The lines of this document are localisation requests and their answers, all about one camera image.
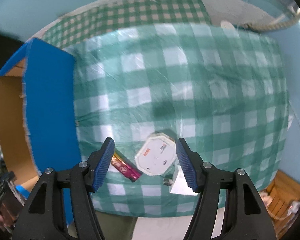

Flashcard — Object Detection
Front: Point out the pink gold battery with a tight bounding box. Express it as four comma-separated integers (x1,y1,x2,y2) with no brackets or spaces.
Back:
111,150,143,183

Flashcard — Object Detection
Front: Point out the white cube charger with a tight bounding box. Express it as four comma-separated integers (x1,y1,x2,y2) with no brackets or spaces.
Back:
163,164,198,196

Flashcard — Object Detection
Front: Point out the white plastic jug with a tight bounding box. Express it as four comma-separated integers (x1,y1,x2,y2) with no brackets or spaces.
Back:
220,20,235,30

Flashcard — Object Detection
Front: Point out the green checkered plastic tablecloth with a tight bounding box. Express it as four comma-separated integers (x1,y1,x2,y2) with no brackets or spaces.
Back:
63,23,290,218

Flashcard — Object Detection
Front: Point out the green beige checkered cloth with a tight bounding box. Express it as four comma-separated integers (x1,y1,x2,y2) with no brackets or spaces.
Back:
41,0,212,49

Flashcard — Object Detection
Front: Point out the blue cardboard box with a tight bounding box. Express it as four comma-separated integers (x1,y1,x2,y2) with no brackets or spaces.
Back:
0,37,82,227

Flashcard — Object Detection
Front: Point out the white octagonal adapter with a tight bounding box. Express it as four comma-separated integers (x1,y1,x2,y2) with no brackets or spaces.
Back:
135,133,177,176

